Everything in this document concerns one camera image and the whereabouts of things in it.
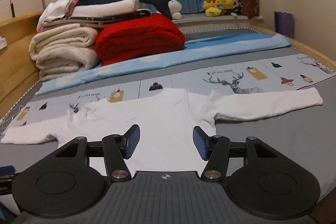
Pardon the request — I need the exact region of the white long-sleeve baby shirt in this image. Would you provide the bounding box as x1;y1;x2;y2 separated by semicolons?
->
1;88;323;173

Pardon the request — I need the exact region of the deer print bed sheet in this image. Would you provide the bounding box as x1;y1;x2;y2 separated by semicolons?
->
1;53;335;133

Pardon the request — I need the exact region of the cream folded blanket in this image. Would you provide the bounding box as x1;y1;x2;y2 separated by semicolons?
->
29;23;100;82

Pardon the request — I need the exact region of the red folded blanket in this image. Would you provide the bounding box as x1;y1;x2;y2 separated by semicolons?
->
95;14;185;65

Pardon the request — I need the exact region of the dark patterned folded blanket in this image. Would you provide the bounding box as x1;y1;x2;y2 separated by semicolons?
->
42;9;152;28

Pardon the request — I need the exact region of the white folded quilt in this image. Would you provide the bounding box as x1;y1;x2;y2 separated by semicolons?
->
71;0;145;18

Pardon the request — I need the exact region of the purple paper bag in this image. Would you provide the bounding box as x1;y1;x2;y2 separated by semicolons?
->
274;11;294;39

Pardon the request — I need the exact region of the yellow plush toy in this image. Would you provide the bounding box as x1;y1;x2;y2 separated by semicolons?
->
202;0;236;17

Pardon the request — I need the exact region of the white plush toy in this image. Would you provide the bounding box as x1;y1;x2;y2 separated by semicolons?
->
168;0;182;20

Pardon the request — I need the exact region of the pink white folded cloth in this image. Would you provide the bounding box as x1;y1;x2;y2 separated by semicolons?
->
37;0;79;32

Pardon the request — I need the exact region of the wooden bed frame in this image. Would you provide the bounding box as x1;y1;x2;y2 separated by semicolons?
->
0;12;42;118

